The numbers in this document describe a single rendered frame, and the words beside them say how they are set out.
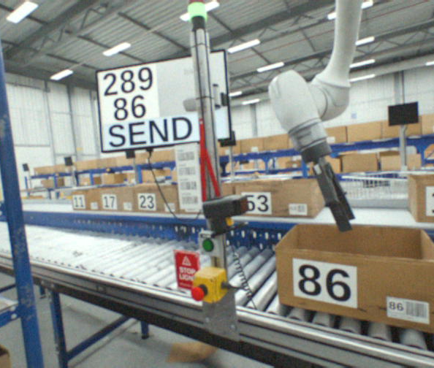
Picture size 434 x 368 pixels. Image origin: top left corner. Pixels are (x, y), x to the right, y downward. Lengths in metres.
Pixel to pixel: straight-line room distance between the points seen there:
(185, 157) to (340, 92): 0.47
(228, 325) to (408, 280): 0.48
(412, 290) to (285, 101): 0.54
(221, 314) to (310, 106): 0.63
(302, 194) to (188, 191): 0.64
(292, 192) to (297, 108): 0.64
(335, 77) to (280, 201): 0.67
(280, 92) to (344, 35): 0.20
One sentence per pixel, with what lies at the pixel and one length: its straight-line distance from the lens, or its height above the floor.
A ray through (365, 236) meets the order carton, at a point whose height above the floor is 0.89.
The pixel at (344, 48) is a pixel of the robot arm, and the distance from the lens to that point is 0.82.
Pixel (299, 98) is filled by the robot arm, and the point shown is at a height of 1.32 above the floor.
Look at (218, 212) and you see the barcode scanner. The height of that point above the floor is 1.05.
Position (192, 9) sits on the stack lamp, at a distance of 0.86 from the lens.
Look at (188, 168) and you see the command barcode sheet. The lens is 0.78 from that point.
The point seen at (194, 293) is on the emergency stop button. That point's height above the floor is 0.85.
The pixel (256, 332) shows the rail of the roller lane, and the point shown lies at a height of 0.70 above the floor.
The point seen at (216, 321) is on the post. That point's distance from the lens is 0.88.
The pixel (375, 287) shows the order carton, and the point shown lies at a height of 0.84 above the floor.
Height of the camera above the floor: 1.18
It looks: 4 degrees down
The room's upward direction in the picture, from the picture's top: 5 degrees counter-clockwise
